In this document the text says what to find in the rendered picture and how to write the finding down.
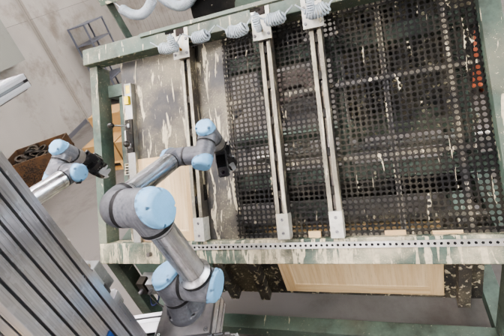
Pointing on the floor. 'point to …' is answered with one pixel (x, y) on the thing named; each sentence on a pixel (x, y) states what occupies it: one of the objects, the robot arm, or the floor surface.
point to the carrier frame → (451, 274)
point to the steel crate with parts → (34, 160)
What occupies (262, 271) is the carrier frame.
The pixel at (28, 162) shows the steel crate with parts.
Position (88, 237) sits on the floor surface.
